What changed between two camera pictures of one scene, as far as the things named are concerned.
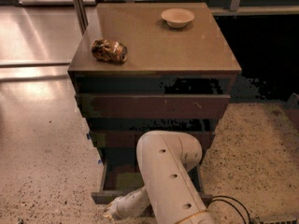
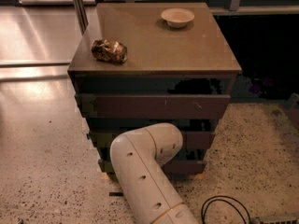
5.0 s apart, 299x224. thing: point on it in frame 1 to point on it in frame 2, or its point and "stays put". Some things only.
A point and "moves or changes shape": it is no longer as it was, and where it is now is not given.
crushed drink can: [107, 49] stays put
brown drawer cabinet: [150, 67] stays put
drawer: [127, 139] stays put
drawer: [120, 178] moves or changes shape
